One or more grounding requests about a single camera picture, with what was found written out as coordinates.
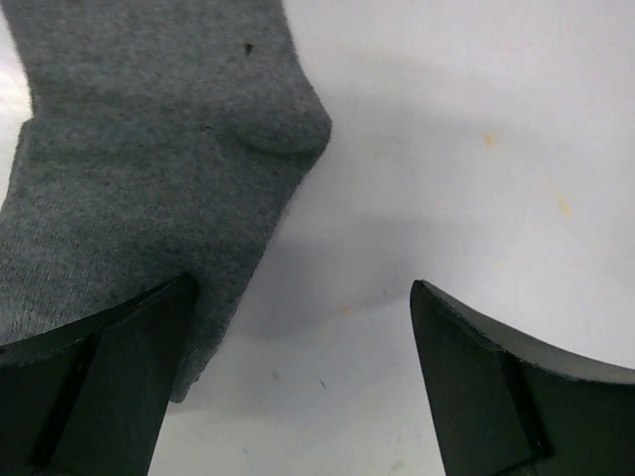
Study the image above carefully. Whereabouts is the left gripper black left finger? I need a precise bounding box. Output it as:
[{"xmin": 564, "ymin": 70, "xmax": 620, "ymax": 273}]
[{"xmin": 1, "ymin": 274, "xmax": 194, "ymax": 475}]

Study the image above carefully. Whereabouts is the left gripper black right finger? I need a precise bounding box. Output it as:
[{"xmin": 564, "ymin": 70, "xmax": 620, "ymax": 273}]
[{"xmin": 410, "ymin": 281, "xmax": 634, "ymax": 475}]

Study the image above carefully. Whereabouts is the grey sock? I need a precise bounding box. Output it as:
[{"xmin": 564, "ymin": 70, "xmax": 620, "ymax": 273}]
[{"xmin": 1, "ymin": 1, "xmax": 331, "ymax": 403}]

